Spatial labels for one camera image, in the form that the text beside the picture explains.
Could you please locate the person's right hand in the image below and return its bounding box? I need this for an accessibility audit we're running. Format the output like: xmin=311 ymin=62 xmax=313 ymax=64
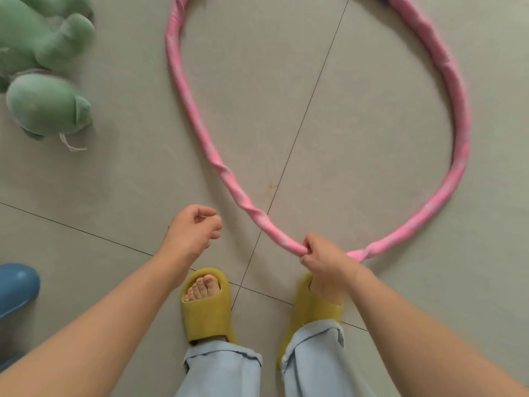
xmin=299 ymin=233 xmax=365 ymax=307

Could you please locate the person's left hand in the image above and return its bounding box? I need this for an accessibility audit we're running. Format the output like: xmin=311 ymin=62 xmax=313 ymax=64
xmin=159 ymin=204 xmax=224 ymax=269

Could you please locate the pink hula hoop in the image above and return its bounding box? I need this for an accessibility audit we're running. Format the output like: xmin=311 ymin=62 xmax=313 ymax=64
xmin=164 ymin=0 xmax=473 ymax=263

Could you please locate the pale green plush rabbit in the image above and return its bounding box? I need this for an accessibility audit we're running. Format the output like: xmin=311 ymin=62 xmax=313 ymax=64
xmin=0 ymin=0 xmax=96 ymax=153

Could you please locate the person's left forearm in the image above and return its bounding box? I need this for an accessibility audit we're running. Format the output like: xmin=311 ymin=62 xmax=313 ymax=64
xmin=0 ymin=251 xmax=195 ymax=397

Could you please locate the person's right forearm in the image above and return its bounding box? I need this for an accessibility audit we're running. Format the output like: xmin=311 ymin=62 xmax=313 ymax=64
xmin=343 ymin=264 xmax=529 ymax=397

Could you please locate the person's left yellow slipper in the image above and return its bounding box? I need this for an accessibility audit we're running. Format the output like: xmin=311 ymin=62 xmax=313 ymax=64
xmin=180 ymin=267 xmax=239 ymax=346

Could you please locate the person's left leg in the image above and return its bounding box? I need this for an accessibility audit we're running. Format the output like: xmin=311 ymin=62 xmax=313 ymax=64
xmin=173 ymin=341 xmax=263 ymax=397

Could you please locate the blue plastic stool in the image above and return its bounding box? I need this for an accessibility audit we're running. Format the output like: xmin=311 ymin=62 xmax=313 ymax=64
xmin=0 ymin=263 xmax=41 ymax=368

